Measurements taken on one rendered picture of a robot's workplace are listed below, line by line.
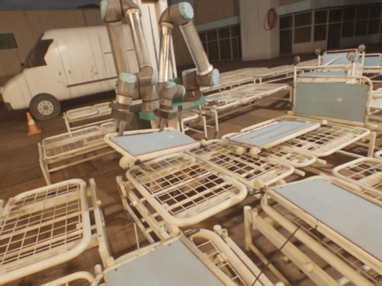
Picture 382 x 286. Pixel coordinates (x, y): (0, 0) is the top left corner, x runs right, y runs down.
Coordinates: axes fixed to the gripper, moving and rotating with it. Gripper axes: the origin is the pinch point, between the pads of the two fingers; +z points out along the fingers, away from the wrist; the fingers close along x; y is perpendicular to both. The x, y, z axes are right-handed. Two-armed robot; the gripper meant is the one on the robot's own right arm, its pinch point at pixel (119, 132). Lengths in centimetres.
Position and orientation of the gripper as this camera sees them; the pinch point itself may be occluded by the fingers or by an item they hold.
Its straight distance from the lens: 150.4
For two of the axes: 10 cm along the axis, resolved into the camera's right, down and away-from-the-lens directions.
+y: 5.1, -1.3, 8.5
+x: -8.3, -3.2, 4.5
